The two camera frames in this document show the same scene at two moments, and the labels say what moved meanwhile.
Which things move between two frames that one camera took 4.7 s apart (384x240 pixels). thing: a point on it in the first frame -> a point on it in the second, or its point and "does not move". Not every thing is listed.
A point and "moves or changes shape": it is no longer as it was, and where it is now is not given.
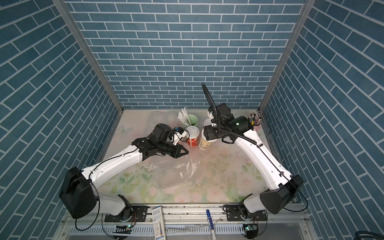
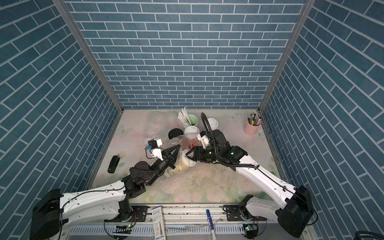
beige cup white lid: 204,143 -> 184,162
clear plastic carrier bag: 167,172 moves or changes shape
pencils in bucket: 252,118 does not move
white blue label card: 158,223 does not move
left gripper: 176,153 -> 170,160
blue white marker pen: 213,234 does not move
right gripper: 208,132 -> 201,157
